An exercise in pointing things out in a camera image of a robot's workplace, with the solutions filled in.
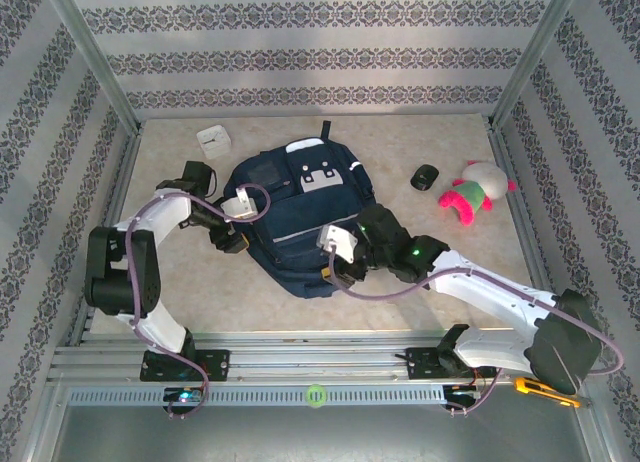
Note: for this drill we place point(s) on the navy blue backpack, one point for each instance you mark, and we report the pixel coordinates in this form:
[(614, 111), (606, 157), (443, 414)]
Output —
[(300, 217)]

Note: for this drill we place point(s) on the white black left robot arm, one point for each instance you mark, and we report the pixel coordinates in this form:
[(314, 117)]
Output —
[(165, 327)]

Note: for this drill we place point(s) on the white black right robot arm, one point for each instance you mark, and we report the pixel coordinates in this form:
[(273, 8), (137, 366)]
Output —
[(490, 292)]

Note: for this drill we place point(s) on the black computer mouse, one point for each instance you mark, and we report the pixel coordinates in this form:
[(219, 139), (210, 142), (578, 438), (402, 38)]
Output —
[(424, 178)]

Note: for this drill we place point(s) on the small white square clock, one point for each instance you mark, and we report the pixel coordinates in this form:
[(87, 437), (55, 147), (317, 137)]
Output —
[(214, 141)]

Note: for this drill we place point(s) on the white pink green plush toy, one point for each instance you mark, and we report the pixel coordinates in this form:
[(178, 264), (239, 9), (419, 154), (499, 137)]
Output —
[(480, 182)]

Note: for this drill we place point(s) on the small circuit board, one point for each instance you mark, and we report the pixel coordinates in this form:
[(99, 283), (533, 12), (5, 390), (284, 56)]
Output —
[(185, 396), (462, 393)]

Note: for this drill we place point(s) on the yellow utility knife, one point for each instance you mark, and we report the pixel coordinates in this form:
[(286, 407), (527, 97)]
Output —
[(530, 386)]

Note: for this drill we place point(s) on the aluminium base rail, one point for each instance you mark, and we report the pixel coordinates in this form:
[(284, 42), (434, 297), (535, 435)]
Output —
[(310, 357)]

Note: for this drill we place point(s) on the aluminium table side rail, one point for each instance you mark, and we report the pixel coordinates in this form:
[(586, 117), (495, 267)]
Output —
[(515, 202), (125, 172)]

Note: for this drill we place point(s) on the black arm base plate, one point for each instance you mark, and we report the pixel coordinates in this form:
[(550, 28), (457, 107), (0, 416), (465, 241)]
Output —
[(425, 362), (215, 364)]

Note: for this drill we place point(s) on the aluminium frame post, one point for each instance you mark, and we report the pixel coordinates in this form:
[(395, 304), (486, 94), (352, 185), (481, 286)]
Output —
[(96, 57), (531, 57)]

